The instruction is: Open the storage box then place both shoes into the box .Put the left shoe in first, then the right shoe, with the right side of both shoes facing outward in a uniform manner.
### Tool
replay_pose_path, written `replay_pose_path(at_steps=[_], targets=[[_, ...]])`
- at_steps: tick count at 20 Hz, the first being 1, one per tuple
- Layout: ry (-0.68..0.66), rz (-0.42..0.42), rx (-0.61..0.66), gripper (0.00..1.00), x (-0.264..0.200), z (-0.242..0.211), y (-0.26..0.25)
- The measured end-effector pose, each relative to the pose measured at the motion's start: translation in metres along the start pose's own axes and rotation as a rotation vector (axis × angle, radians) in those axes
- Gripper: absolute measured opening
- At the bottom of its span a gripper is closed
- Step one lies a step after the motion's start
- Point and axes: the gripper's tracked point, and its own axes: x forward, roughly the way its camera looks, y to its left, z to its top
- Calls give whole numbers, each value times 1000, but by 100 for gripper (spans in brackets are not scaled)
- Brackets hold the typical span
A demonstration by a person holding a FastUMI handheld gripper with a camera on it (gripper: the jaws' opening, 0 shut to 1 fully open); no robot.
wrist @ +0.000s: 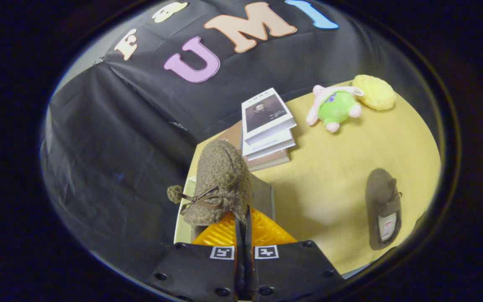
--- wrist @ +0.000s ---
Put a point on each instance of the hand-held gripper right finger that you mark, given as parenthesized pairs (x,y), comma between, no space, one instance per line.
(296,268)

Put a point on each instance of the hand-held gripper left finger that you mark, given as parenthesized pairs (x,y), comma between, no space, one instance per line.
(199,268)

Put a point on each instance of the brown fuzzy shoe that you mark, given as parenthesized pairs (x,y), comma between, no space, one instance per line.
(220,176)
(379,197)

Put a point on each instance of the beige edged book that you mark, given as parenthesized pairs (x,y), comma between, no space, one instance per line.
(271,159)

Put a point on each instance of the plain white book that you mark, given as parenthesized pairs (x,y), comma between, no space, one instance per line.
(268,144)

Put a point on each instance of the brown cover book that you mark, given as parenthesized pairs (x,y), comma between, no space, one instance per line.
(233,134)

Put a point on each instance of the black backdrop cloth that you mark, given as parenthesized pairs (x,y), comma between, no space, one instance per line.
(120,147)

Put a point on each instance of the white portrait cover book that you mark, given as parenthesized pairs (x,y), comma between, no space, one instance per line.
(264,113)

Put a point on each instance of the green plush toy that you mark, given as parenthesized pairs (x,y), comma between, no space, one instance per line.
(337,108)

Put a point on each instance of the yellow plush toy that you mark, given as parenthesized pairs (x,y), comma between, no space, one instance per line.
(376,92)

